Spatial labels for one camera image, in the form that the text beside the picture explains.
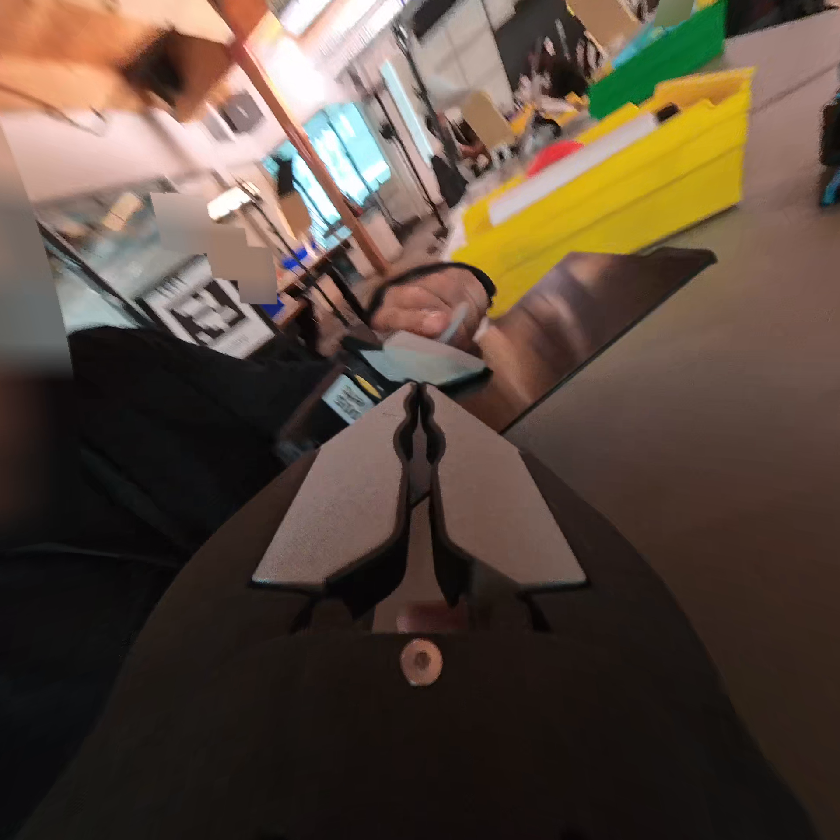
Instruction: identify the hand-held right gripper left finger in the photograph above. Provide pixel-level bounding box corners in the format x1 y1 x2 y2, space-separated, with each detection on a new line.
251 382 421 618

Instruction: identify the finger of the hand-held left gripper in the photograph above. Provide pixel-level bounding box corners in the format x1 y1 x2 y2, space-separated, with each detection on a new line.
358 330 493 389

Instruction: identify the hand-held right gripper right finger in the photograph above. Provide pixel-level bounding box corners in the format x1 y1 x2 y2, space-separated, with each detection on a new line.
420 384 587 606

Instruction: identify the red tape roll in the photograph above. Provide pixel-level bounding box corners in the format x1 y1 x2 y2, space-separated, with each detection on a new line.
525 139 585 178

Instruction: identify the yellow storage bin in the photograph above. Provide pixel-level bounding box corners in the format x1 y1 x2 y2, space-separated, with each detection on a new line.
449 66 754 320

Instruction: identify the person's left forearm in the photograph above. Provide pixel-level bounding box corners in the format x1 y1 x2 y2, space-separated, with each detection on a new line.
69 326 349 460

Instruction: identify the person's left hand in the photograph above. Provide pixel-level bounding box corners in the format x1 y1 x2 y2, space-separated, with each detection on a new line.
371 266 496 347

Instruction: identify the black and white marker sign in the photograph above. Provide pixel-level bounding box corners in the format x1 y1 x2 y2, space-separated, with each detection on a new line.
138 279 277 360

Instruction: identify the black light stand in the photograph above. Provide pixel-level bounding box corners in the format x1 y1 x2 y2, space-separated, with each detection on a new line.
367 20 460 237

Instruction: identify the beige board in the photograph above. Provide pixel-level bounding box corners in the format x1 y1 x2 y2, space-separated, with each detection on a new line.
462 92 517 150
567 0 642 46

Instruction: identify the black device with green display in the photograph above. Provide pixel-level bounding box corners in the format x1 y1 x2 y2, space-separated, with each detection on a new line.
819 92 840 209

